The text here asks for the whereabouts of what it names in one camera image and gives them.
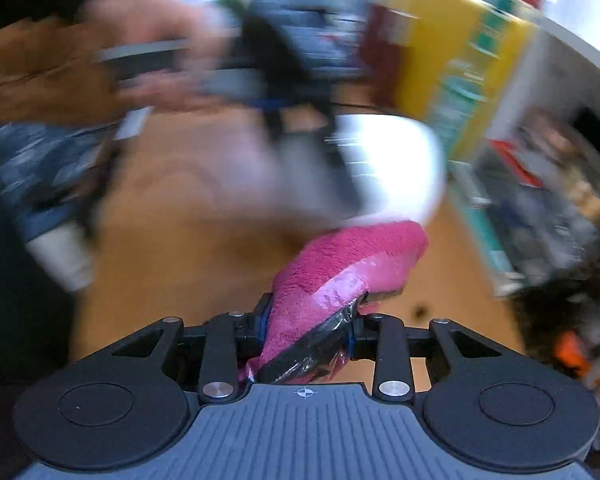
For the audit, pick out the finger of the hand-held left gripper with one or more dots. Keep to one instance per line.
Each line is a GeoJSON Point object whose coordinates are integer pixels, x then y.
{"type": "Point", "coordinates": [315, 170]}

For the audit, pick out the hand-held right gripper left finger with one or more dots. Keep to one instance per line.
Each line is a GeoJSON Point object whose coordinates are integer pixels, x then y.
{"type": "Point", "coordinates": [252, 332]}

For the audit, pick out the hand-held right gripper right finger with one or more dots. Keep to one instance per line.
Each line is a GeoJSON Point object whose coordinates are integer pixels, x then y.
{"type": "Point", "coordinates": [362, 340]}

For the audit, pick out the white bowl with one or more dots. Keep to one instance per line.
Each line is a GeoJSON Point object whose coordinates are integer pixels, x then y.
{"type": "Point", "coordinates": [395, 160]}

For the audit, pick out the pink sponge cloth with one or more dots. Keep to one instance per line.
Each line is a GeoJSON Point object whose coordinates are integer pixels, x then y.
{"type": "Point", "coordinates": [330, 265]}

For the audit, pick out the person's left hand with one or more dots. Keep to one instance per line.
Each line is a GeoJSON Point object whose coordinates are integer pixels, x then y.
{"type": "Point", "coordinates": [145, 15]}

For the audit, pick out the brown box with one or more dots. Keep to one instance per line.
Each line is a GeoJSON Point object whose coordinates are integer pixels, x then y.
{"type": "Point", "coordinates": [382, 50]}

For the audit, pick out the yellow box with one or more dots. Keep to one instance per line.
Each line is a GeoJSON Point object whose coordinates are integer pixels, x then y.
{"type": "Point", "coordinates": [430, 50]}

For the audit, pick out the white and teal book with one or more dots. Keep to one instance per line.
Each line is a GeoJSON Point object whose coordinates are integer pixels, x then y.
{"type": "Point", "coordinates": [485, 225]}

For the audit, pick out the blue patterned object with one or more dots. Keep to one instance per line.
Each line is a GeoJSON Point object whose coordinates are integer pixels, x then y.
{"type": "Point", "coordinates": [35, 185]}

